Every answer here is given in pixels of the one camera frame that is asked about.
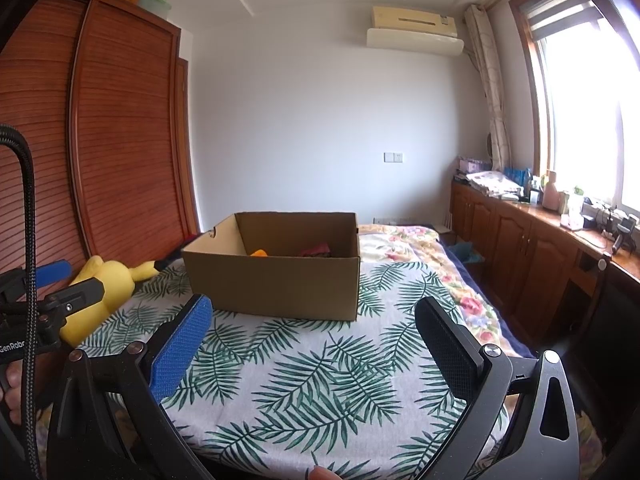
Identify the blue packages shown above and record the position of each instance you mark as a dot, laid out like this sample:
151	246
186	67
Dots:
517	176

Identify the wooden framed window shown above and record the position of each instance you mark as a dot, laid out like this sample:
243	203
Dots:
585	110

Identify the person's left hand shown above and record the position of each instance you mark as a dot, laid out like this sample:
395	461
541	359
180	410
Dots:
11	392

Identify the patterned beige curtain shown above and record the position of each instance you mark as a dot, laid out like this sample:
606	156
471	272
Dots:
490	90

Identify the black mini tripod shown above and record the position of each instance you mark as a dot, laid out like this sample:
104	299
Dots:
622	232

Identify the clear plastic container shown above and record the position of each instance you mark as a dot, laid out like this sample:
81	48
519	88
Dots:
572	210

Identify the wooden slatted wardrobe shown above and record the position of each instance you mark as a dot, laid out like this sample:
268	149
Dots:
120	135

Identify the purple flat box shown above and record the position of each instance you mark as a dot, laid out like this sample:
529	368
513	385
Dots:
475	165

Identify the white wall switch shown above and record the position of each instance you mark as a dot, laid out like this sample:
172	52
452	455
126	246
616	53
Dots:
394	157

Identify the folded floral cloth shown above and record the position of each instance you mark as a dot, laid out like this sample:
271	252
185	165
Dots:
495	182

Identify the wall air conditioner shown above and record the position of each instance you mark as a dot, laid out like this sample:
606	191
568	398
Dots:
412	35

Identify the pink chicken leg packet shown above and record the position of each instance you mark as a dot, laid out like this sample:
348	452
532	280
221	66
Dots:
315	251

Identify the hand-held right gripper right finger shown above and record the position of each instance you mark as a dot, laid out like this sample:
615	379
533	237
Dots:
450	355

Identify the wooden window cabinet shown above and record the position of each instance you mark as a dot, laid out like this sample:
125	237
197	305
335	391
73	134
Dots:
515	245

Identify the orange crayfish print packet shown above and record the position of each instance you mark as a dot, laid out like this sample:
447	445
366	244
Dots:
260	253

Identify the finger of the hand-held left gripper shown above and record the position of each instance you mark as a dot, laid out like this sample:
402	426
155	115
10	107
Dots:
52	270
80	295

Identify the white slatted stand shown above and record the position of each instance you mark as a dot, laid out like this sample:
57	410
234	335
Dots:
447	224

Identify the pink thermos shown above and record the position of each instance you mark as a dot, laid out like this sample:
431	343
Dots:
550	192

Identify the leaf print bedsheet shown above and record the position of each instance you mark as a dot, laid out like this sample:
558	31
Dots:
310	375

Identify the grey window blind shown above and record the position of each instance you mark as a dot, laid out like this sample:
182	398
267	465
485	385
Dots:
555	10

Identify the brown cardboard box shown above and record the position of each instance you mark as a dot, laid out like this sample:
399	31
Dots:
270	285

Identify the black chair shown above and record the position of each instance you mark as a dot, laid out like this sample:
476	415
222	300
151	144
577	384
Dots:
615	320

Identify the floral blanket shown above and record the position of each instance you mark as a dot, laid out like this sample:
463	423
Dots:
450	280

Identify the yellow plush toy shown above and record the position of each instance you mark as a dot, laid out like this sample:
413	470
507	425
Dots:
107	285

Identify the teal cloth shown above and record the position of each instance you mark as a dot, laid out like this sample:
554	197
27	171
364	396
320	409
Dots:
467	254

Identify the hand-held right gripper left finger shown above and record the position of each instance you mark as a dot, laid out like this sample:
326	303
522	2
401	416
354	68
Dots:
180	352

